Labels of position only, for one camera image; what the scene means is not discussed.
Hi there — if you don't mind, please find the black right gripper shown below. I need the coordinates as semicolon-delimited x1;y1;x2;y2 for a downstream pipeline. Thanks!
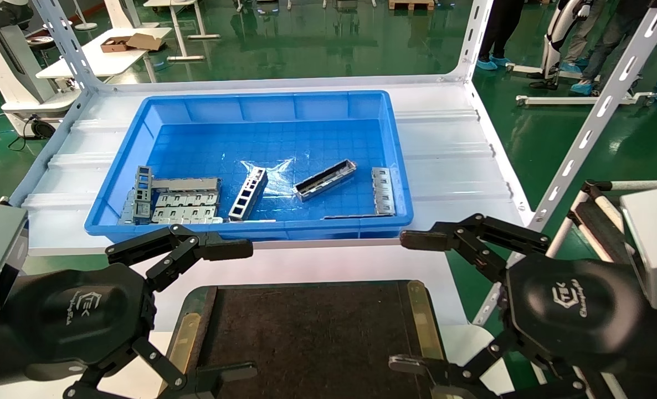
388;213;657;399

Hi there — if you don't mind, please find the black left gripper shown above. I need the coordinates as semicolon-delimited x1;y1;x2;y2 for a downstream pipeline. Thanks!
0;224;258;399

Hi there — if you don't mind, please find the silver windowed metal housing part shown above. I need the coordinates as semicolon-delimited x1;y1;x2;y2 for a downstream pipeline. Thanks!
228;167;269;222

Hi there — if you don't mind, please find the black foam-lined container tray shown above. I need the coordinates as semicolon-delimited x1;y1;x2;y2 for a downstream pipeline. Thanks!
165;280;445;399

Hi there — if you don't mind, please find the silver open channel metal part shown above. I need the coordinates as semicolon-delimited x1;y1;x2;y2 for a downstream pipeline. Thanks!
293;160;358;202

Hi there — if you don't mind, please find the silver slotted metal plate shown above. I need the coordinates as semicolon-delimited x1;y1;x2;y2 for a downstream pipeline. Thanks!
154;191;220;208
150;206;224;224
371;167;397;216

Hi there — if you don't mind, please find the long gray metal channel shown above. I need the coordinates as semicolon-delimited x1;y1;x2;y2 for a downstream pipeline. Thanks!
151;177;221;193

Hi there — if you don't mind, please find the white tube cart with pads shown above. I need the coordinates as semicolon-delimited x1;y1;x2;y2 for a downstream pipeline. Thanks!
545;179;657;264

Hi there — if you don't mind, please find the blue plastic bin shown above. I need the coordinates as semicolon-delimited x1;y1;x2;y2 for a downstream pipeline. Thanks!
84;90;415;242

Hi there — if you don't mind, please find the white table with cardboard box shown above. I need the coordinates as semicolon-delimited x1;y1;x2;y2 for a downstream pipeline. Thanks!
35;27;173;81

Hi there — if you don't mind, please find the open brown cardboard box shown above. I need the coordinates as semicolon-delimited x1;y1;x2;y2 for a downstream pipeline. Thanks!
100;33;166;53

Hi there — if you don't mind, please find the white desk with T-foot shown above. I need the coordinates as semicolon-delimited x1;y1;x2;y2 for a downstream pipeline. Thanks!
143;0;221;62

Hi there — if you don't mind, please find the person in black trousers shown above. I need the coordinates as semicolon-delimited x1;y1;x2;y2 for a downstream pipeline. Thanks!
475;0;527;71

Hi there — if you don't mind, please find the white humanoid robot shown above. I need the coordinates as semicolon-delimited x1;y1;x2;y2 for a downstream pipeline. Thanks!
530;0;592;90

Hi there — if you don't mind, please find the person in gray trousers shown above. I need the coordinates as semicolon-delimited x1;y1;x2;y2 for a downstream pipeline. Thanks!
560;0;617;74

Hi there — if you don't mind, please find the person in dark jeans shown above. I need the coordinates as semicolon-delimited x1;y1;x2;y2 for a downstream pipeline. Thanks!
569;0;653;95

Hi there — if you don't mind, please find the white robot column stand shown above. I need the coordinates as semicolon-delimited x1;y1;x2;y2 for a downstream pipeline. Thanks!
0;0;81;139

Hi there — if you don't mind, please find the gray windowed metal bracket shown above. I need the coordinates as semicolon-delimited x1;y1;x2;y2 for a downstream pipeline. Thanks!
135;166;153;218
119;190;136;225

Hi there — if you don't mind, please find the white floor frame on casters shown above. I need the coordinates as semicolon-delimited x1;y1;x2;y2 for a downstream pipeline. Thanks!
506;61;657;107

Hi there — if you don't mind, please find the white perforated diagonal shelf post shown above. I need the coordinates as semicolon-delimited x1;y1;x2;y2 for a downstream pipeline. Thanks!
471;7;657;326

